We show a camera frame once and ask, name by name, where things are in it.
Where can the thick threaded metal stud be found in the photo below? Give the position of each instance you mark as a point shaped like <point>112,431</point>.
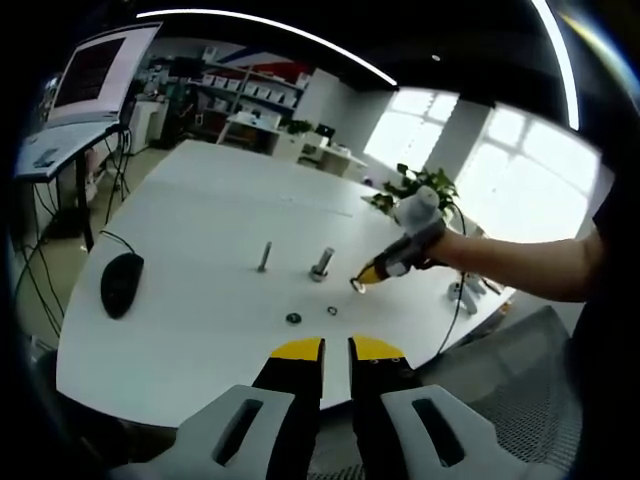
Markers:
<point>322,260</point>

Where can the potted green plant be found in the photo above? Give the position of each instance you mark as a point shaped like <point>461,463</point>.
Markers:
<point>435,182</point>

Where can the curved ceiling light strip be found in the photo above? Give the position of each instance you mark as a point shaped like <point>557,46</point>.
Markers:
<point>562,60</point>
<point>280,31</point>

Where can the person's dark shirt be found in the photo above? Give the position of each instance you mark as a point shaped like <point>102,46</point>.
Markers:
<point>607,280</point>

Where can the white cabinet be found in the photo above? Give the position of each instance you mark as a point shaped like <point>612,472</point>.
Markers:
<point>144,125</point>

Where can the thin threaded metal stud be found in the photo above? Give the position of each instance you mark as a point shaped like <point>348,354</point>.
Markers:
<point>265,256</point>

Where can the small background plant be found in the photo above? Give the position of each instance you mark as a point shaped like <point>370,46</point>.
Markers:
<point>299,126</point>

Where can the person's right hand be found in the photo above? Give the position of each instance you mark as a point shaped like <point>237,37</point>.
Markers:
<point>450,250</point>

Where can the grey laptop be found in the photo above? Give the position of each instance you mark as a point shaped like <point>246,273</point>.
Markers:
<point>95,75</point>

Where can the small silver washer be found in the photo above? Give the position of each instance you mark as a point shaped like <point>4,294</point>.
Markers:
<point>329,311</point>

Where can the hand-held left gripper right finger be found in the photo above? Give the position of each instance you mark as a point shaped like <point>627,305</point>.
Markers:
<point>380,380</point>

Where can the white handheld controller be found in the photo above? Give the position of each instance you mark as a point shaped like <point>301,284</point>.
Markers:
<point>462,295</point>

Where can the black computer mouse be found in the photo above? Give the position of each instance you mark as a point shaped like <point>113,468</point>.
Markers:
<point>120,285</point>

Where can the storage shelf with white bins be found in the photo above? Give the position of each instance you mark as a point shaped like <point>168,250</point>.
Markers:
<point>250,85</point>

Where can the large window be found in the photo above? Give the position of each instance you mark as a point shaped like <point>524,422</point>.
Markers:
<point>525,175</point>

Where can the black desktop monitor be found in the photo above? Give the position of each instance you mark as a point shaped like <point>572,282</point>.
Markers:
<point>326,131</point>

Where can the small dark nut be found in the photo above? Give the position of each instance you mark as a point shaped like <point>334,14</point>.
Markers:
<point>288,318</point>

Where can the grey mesh chair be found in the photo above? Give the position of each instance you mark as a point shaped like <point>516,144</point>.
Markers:
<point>525,380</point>

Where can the white office desk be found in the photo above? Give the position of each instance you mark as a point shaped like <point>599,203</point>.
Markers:
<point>285,145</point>

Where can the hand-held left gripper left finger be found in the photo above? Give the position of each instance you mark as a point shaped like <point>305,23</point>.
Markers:
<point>290,370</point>

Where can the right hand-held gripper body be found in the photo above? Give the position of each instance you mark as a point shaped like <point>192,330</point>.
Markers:
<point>420,212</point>

